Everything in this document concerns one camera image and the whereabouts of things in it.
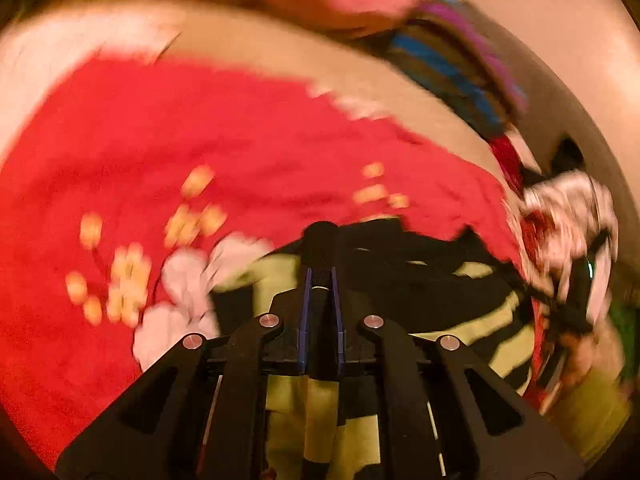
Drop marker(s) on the white and red clothes pile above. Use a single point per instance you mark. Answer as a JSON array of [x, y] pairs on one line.
[[565, 223]]

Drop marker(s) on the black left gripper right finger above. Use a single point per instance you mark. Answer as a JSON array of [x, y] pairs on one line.
[[443, 413]]

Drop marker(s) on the beige bed sheet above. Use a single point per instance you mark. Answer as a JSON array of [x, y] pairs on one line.
[[37, 52]]

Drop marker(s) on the multicolour striped pillow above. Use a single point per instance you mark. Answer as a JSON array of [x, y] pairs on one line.
[[441, 48]]

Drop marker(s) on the red floral blanket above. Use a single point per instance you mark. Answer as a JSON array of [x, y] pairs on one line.
[[126, 163]]

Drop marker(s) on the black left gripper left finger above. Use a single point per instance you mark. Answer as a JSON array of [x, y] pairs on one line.
[[199, 412]]

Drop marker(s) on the black and green striped sweater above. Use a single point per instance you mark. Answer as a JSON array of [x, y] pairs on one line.
[[324, 424]]

